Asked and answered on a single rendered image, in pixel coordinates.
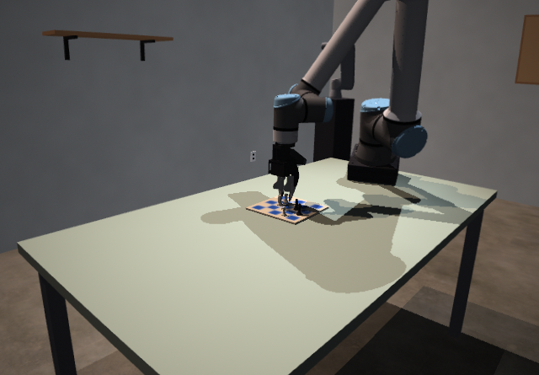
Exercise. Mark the blue and cream chessboard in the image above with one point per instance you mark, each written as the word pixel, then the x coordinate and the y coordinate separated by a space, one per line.
pixel 269 208

